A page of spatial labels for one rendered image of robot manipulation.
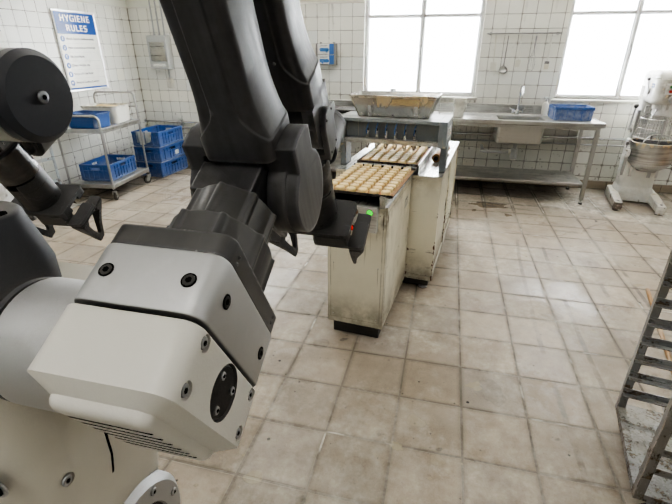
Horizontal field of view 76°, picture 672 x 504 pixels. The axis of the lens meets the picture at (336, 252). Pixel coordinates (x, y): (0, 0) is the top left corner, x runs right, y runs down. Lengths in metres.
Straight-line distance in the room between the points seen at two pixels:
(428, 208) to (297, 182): 2.60
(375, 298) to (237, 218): 2.19
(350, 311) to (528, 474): 1.20
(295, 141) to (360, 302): 2.21
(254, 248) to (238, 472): 1.76
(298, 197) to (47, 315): 0.19
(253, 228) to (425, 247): 2.75
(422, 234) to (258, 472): 1.81
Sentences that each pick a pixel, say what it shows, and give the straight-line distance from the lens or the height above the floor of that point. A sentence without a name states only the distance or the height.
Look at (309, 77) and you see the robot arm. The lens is 0.45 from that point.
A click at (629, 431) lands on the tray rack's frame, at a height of 0.15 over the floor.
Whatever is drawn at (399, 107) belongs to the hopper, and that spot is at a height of 1.25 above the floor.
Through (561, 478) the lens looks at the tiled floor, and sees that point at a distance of 2.18.
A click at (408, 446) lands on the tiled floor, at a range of 2.10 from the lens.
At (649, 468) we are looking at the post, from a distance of 1.97.
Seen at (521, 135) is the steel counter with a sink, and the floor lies 0.71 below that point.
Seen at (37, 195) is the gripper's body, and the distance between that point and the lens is 0.80.
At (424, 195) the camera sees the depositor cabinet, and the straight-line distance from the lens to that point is 2.93.
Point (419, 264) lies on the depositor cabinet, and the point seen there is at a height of 0.20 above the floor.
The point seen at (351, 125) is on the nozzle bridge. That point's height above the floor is 1.12.
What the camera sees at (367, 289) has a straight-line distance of 2.48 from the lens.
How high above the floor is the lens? 1.57
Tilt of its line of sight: 25 degrees down
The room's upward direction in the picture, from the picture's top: straight up
